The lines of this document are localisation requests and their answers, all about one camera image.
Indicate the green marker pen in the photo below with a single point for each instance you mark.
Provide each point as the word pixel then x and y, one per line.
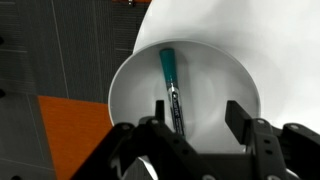
pixel 168 62

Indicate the grey bowl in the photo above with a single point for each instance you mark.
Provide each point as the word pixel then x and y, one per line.
pixel 207 79

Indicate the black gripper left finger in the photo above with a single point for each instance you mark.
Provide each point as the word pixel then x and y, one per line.
pixel 160 110

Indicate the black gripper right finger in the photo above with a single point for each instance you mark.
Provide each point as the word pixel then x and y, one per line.
pixel 237 120

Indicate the round white table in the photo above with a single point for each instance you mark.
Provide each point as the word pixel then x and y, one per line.
pixel 277 41

